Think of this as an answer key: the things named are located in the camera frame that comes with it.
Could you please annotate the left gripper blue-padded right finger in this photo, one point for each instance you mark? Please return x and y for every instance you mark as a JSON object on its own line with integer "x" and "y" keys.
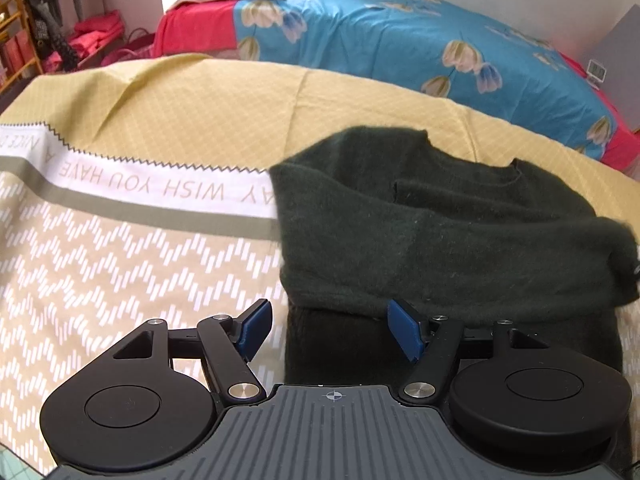
{"x": 432, "y": 346}

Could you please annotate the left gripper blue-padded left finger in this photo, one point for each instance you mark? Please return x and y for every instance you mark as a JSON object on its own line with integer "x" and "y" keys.
{"x": 228, "y": 345}

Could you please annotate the dark green knit sweater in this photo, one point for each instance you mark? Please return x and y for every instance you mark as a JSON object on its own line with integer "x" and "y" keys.
{"x": 369, "y": 215}

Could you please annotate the red clothes pile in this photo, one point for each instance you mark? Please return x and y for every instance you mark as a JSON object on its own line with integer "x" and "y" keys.
{"x": 101, "y": 41}

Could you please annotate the yellow beige patterned bed cover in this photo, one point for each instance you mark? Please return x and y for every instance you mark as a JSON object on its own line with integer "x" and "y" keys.
{"x": 141, "y": 191}

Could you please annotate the small white digital clock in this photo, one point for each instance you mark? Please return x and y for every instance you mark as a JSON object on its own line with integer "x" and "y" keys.
{"x": 595, "y": 74}

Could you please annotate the blue floral quilt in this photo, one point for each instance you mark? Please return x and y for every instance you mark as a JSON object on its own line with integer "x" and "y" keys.
{"x": 439, "y": 49}

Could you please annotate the red bed sheet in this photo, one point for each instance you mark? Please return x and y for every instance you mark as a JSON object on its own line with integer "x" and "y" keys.
{"x": 196, "y": 28}

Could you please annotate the wooden storage shelf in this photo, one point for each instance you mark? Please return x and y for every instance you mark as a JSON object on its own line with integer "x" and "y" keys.
{"x": 19, "y": 58}

